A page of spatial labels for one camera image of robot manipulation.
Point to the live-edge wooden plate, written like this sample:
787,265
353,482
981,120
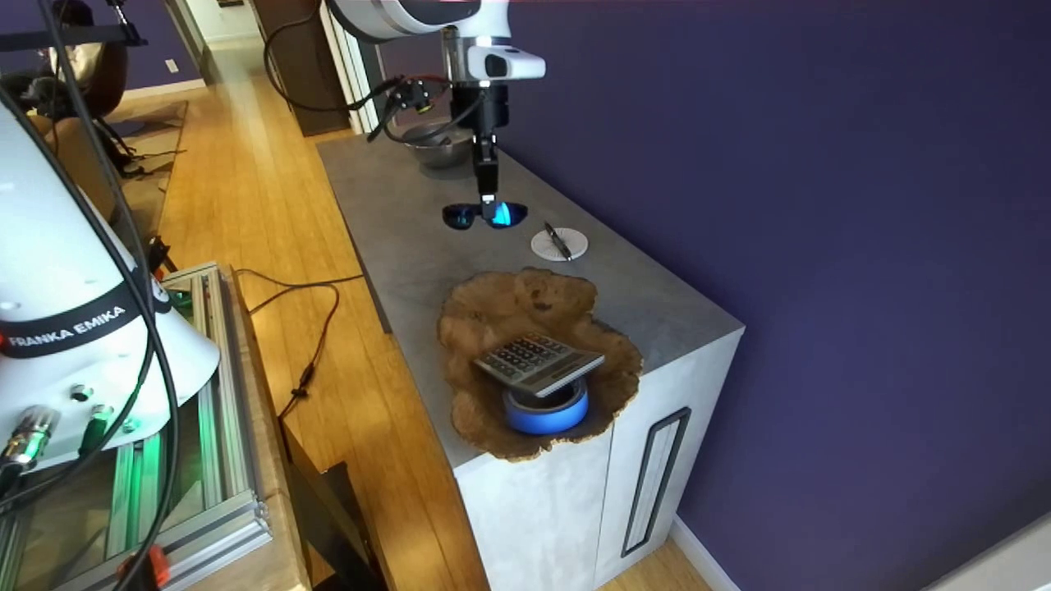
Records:
531,304

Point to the silver grey calculator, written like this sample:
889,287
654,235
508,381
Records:
538,367

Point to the blue mirrored sunglasses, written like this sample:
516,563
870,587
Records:
501,215

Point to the blue tape roll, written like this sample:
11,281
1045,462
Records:
546,415

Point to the dark metal bowl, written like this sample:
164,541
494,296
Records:
437,150

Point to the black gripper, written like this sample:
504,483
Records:
483,113

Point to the grey concrete cabinet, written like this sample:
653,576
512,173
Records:
546,513

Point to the aluminium frame robot cart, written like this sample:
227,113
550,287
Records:
126,520

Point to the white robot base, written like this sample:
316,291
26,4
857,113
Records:
89,349

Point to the white disc with pen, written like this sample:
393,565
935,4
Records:
561,245

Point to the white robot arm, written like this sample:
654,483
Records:
481,60

